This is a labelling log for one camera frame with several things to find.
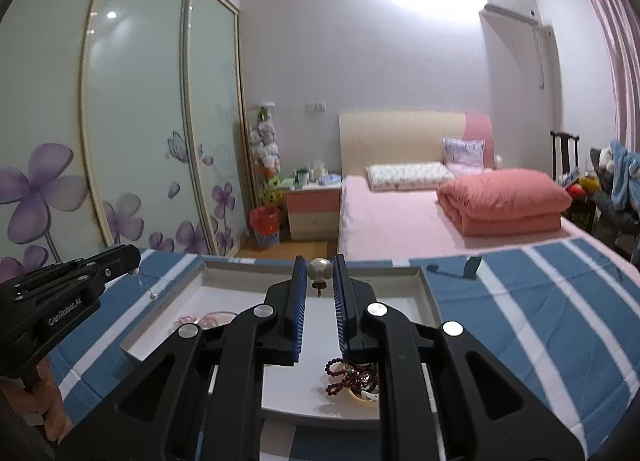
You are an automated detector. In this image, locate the blue cloth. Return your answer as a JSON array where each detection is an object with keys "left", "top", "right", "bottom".
[{"left": 607, "top": 140, "right": 640, "bottom": 212}]

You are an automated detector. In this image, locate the grey chair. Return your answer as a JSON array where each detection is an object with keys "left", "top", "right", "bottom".
[{"left": 590, "top": 146, "right": 640, "bottom": 254}]

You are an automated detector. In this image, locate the blue white striped blanket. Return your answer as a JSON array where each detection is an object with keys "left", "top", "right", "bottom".
[{"left": 47, "top": 236, "right": 640, "bottom": 461}]

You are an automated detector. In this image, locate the white air conditioner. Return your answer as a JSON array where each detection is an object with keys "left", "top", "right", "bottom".
[{"left": 482, "top": 0, "right": 538, "bottom": 22}]

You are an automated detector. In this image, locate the pink curtain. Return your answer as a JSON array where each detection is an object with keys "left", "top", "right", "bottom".
[{"left": 575, "top": 0, "right": 640, "bottom": 152}]

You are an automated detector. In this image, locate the folded pink quilt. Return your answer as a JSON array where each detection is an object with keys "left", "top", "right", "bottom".
[{"left": 436, "top": 167, "right": 572, "bottom": 237}]

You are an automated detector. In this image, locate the dark red bead necklace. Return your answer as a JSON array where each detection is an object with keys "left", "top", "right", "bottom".
[{"left": 324, "top": 357, "right": 381, "bottom": 398}]

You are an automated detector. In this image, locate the person's left hand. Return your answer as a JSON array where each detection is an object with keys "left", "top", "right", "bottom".
[{"left": 0, "top": 356, "right": 74, "bottom": 442}]

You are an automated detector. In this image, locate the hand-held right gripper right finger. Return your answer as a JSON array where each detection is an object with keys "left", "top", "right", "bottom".
[{"left": 332, "top": 253, "right": 586, "bottom": 461}]

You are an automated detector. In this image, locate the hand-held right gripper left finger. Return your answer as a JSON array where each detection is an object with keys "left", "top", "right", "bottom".
[{"left": 55, "top": 255, "right": 308, "bottom": 461}]

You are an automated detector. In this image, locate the cream and pink headboard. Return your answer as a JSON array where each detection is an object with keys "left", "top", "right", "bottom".
[{"left": 338, "top": 111, "right": 493, "bottom": 177}]

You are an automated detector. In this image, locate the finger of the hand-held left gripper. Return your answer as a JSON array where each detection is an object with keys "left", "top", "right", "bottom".
[{"left": 97, "top": 243, "right": 142, "bottom": 283}]

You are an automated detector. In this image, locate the pink bed sheet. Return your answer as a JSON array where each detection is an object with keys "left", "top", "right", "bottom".
[{"left": 337, "top": 175, "right": 601, "bottom": 262}]

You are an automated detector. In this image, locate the floral glass sliding wardrobe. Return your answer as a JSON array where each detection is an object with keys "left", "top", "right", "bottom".
[{"left": 0, "top": 0, "right": 251, "bottom": 282}]

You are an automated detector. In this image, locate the pile of colourful toys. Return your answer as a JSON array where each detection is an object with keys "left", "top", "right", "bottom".
[{"left": 565, "top": 168, "right": 601, "bottom": 198}]

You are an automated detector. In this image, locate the dark wooden chair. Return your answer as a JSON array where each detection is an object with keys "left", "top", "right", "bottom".
[{"left": 550, "top": 130, "right": 581, "bottom": 187}]

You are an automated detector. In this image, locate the white patterned pillow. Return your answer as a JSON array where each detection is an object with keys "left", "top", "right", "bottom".
[{"left": 366, "top": 162, "right": 456, "bottom": 192}]

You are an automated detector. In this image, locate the pink and cream nightstand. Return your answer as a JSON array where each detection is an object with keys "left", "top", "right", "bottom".
[{"left": 285, "top": 176, "right": 343, "bottom": 242}]

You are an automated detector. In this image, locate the cream wrist watch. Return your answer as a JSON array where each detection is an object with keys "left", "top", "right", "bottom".
[{"left": 350, "top": 386, "right": 380, "bottom": 407}]

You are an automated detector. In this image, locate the pink bead bracelet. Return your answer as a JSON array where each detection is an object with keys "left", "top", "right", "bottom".
[{"left": 175, "top": 310, "right": 241, "bottom": 329}]

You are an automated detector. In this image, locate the grey cardboard box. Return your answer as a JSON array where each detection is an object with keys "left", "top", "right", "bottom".
[{"left": 120, "top": 255, "right": 443, "bottom": 431}]

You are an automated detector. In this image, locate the pearl stud earring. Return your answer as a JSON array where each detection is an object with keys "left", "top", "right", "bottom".
[{"left": 306, "top": 257, "right": 333, "bottom": 299}]

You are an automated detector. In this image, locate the tube of plush toys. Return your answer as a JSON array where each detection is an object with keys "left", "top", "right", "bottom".
[{"left": 250, "top": 104, "right": 283, "bottom": 207}]

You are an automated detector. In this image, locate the red trash bin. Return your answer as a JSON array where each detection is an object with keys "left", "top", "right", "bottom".
[{"left": 249, "top": 205, "right": 282, "bottom": 247}]

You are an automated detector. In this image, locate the purple floral pillow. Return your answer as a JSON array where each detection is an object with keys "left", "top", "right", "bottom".
[{"left": 442, "top": 137, "right": 486, "bottom": 172}]

